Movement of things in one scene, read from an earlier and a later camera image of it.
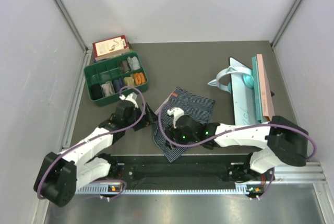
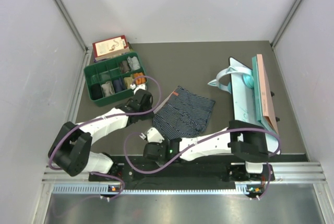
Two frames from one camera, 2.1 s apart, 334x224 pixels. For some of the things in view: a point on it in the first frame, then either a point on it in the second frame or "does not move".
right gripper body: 180,137 to 166,141
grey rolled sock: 133,62 does not move
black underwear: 96,91 does not move
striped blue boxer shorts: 194,106 does not move
